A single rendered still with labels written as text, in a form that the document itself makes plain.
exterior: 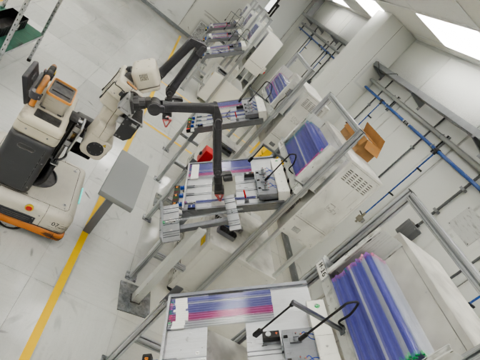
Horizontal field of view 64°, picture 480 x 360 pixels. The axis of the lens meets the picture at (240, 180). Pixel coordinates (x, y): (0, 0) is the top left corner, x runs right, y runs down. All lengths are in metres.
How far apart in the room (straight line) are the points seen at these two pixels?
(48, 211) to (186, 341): 1.33
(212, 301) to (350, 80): 4.42
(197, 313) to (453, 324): 1.09
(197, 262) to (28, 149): 1.38
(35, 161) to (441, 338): 2.24
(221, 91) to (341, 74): 2.40
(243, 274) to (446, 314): 1.71
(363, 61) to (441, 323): 4.56
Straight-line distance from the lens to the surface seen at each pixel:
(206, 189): 2.86
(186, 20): 11.11
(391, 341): 1.55
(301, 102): 3.90
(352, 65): 5.78
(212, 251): 2.88
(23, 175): 2.64
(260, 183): 2.75
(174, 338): 1.92
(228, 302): 1.98
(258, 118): 3.90
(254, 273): 3.04
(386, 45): 5.88
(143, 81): 2.40
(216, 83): 7.15
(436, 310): 1.73
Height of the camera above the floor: 2.08
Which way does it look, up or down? 22 degrees down
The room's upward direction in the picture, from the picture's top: 43 degrees clockwise
